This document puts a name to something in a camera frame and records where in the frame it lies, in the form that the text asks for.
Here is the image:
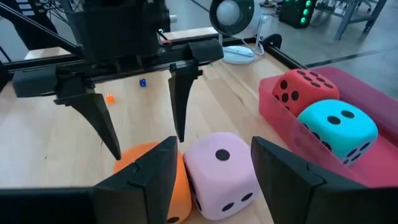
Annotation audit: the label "teal foam die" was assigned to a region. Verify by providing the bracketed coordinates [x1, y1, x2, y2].
[297, 99, 379, 167]

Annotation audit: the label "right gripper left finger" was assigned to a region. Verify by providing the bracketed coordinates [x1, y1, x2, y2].
[93, 136, 179, 224]

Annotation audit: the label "red foam die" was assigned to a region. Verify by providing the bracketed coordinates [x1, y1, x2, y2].
[272, 68, 341, 118]

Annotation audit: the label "pink foam die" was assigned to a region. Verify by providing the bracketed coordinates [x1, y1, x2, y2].
[182, 132, 261, 221]

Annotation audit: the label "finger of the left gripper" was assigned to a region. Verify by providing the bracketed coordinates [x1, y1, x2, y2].
[167, 60, 204, 143]
[54, 77, 123, 161]

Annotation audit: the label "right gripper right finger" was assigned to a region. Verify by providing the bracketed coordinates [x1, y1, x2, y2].
[250, 136, 367, 224]

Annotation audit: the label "pink plastic bin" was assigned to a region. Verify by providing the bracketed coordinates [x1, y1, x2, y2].
[258, 65, 398, 189]

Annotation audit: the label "black computer green lights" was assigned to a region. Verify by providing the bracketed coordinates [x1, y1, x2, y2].
[278, 0, 317, 29]

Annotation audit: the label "grey metal desk frame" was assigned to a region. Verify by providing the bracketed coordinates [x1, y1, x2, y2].
[334, 0, 389, 40]

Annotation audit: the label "orange foam die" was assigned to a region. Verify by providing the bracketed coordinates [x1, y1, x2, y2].
[113, 142, 193, 224]

